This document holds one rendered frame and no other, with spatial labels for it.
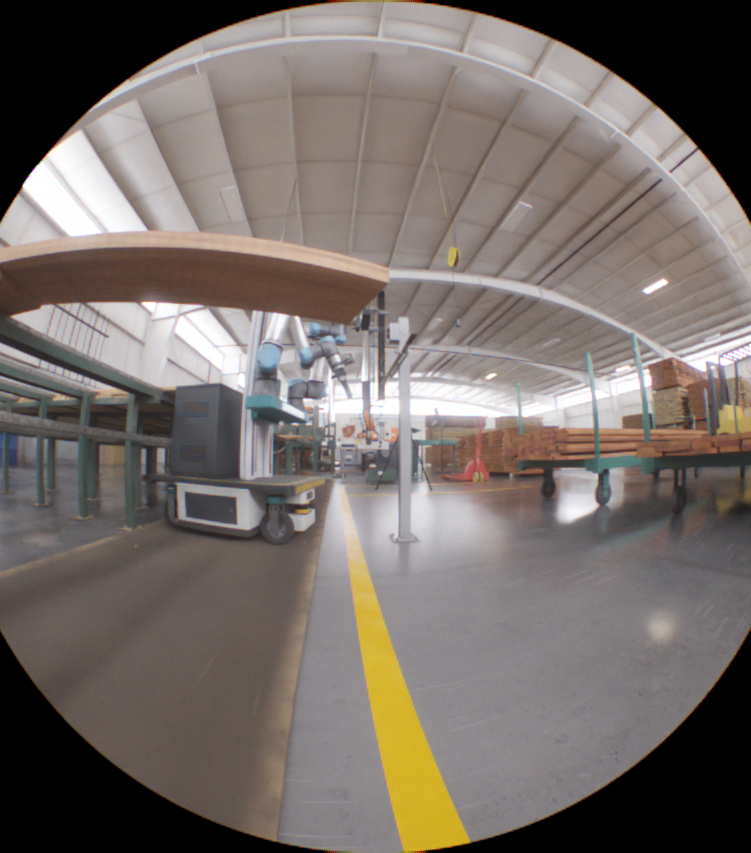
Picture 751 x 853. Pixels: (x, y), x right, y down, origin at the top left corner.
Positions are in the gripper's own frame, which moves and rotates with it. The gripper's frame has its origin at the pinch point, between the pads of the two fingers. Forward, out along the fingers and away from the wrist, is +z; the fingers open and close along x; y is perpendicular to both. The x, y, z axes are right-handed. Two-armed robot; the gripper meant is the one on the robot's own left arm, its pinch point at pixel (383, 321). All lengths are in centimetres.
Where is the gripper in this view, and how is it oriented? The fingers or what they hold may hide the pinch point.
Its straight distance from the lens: 183.4
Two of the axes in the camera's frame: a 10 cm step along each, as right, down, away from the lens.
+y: -0.5, -8.6, 5.0
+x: -1.2, 5.0, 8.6
